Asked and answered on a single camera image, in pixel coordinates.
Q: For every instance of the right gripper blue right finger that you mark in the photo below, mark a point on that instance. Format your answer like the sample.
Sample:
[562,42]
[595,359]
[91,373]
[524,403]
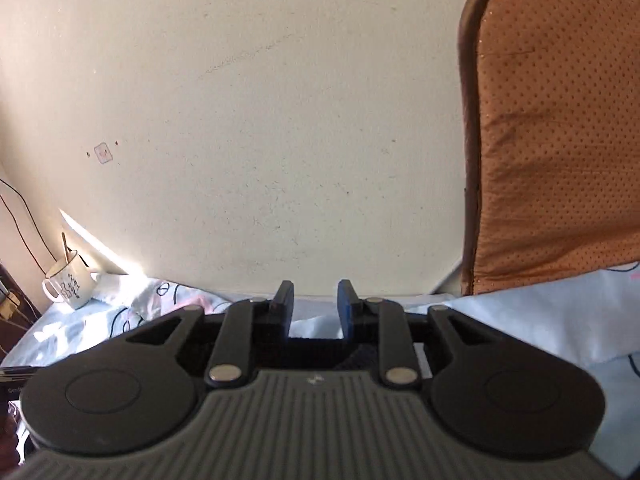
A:
[380,325]

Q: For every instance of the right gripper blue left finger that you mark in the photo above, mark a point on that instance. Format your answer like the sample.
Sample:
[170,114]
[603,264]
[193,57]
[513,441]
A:
[252,332]

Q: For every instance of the white enamel mug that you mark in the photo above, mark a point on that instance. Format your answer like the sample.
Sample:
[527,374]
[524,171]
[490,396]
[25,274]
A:
[70,282]

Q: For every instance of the wooden stick in mug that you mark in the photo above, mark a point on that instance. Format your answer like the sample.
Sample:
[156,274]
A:
[66,248]

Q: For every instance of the light blue cartoon bedsheet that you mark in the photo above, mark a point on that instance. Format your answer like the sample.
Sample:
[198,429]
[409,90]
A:
[536,382]

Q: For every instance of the brown padded cushion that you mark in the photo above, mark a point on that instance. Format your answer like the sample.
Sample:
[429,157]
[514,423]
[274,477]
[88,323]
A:
[550,92]

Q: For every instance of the small pink wall sticker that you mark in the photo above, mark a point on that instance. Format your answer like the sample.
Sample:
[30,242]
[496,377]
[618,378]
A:
[103,153]

